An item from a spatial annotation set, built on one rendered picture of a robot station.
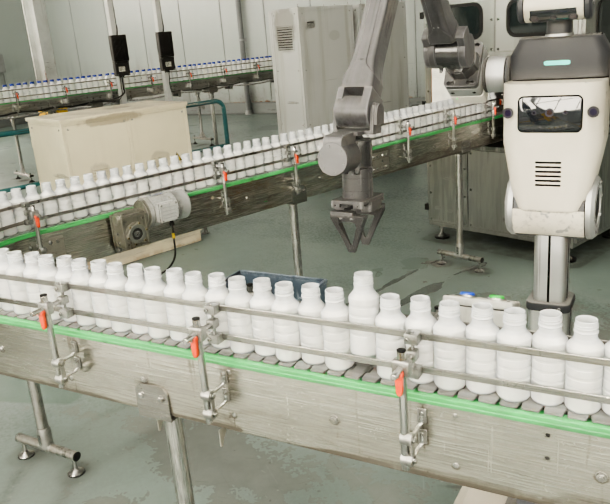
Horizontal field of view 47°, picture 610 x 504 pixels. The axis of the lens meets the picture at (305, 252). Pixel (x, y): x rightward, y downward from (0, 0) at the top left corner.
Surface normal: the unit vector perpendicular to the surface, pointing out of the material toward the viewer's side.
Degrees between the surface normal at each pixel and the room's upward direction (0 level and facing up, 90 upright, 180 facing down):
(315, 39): 90
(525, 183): 90
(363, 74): 56
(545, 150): 90
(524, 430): 90
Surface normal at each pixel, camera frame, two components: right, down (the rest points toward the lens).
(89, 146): 0.69, 0.17
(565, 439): -0.47, 0.30
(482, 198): -0.73, 0.25
